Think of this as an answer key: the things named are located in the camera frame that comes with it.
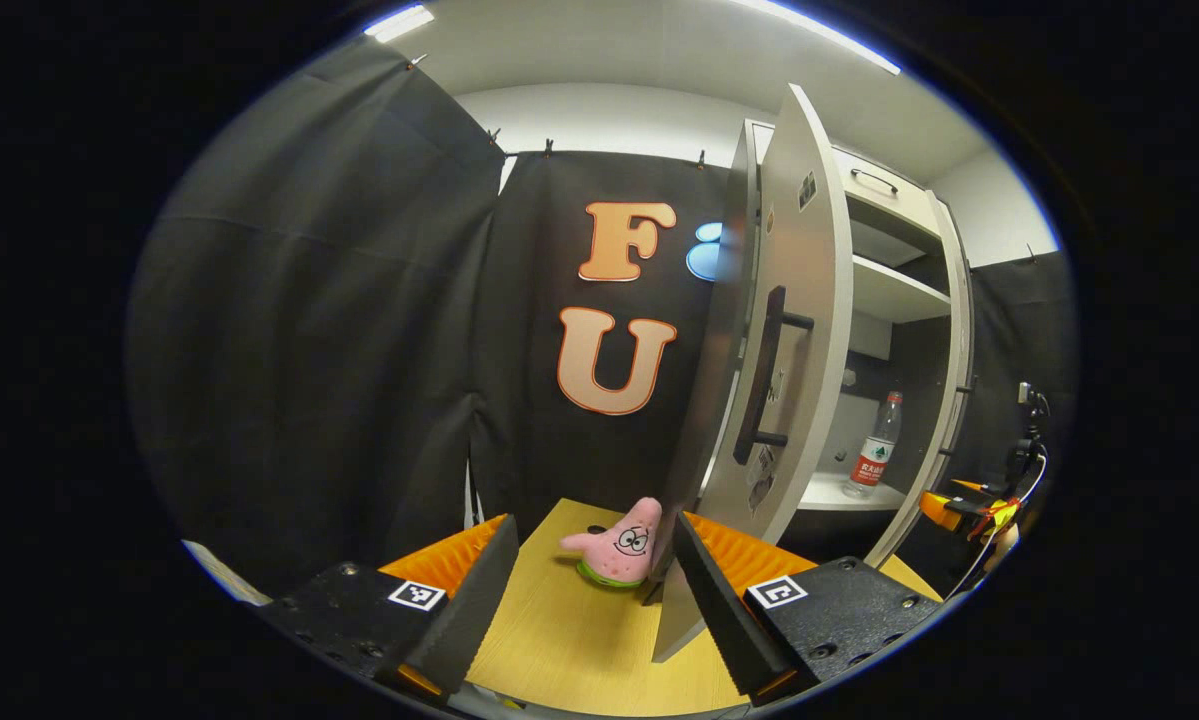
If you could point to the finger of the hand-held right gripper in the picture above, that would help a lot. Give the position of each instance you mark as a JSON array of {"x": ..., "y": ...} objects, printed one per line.
[{"x": 964, "y": 510}]

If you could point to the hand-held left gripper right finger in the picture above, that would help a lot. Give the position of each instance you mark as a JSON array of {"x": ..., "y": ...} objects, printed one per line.
[{"x": 724, "y": 615}]

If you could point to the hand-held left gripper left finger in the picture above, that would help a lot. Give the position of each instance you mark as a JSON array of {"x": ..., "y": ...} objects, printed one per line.
[{"x": 474, "y": 615}]

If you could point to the clear plastic water bottle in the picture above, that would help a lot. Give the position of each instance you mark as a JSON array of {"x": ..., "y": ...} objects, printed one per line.
[{"x": 871, "y": 460}]

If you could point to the white cabinet door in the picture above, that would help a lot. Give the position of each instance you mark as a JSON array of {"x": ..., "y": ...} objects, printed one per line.
[
  {"x": 809, "y": 300},
  {"x": 959, "y": 330}
]

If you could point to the pink starfish plush toy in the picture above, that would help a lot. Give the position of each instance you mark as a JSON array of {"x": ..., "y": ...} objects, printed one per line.
[{"x": 619, "y": 550}]

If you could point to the white cabinet shelf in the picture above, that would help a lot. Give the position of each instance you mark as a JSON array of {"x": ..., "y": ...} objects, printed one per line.
[
  {"x": 889, "y": 295},
  {"x": 829, "y": 492}
]

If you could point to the white flat board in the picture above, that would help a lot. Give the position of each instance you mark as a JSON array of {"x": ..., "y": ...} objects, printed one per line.
[{"x": 224, "y": 572}]

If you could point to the white cabinet drawer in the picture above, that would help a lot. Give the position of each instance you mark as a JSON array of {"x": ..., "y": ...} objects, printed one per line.
[{"x": 909, "y": 210}]

